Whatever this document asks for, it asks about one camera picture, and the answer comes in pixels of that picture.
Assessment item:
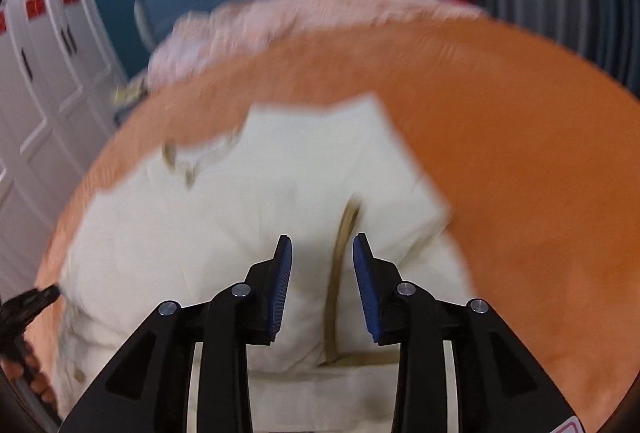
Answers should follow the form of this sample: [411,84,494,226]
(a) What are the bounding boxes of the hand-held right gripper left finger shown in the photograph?
[60,235,293,433]

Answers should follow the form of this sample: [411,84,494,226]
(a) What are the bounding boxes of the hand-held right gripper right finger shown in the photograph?
[352,233,577,433]

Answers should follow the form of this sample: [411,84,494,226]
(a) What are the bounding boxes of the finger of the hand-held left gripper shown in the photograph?
[29,284,63,311]

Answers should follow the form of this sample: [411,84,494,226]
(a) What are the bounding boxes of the cream white shirt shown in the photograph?
[52,93,476,433]

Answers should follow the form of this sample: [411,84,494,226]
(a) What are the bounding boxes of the person's left hand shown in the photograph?
[14,347,60,410]

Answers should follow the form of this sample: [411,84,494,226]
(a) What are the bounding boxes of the orange bed sheet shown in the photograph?
[35,10,640,433]

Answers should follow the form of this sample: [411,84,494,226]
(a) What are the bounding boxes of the white wardrobe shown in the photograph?
[0,0,131,299]

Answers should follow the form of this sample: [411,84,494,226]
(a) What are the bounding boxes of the small yellowish object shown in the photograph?
[111,80,150,108]

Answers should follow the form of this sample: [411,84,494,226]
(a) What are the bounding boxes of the pink blanket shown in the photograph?
[147,0,493,94]

